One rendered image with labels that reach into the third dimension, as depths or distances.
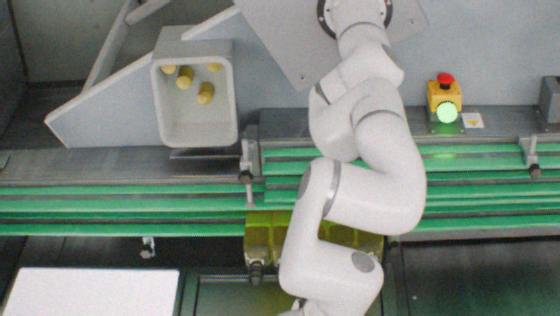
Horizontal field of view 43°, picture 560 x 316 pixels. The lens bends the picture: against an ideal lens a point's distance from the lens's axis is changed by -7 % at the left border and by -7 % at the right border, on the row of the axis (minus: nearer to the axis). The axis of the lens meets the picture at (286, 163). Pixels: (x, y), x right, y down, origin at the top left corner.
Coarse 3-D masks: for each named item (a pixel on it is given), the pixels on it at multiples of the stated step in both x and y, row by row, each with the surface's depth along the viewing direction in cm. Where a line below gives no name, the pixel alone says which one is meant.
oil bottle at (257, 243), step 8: (248, 216) 160; (256, 216) 160; (264, 216) 160; (272, 216) 161; (248, 224) 158; (256, 224) 158; (264, 224) 158; (272, 224) 160; (248, 232) 156; (256, 232) 156; (264, 232) 156; (248, 240) 154; (256, 240) 154; (264, 240) 154; (248, 248) 152; (256, 248) 152; (264, 248) 152; (248, 256) 152; (256, 256) 152; (264, 256) 152; (248, 264) 153; (264, 264) 153
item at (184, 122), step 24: (216, 72) 163; (168, 96) 166; (192, 96) 167; (216, 96) 167; (168, 120) 167; (192, 120) 171; (216, 120) 170; (168, 144) 166; (192, 144) 166; (216, 144) 166
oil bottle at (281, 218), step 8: (280, 216) 160; (288, 216) 159; (280, 224) 157; (288, 224) 157; (272, 232) 156; (280, 232) 155; (272, 240) 154; (280, 240) 154; (272, 248) 153; (280, 248) 152; (272, 256) 154; (280, 256) 152
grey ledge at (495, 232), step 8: (408, 232) 175; (416, 232) 175; (424, 232) 175; (432, 232) 175; (440, 232) 175; (448, 232) 175; (456, 232) 175; (464, 232) 175; (472, 232) 175; (480, 232) 175; (488, 232) 175; (496, 232) 175; (504, 232) 175; (512, 232) 175; (520, 232) 175; (528, 232) 175; (536, 232) 175; (544, 232) 175; (552, 232) 175; (400, 240) 177; (408, 240) 177; (416, 240) 177; (424, 240) 177
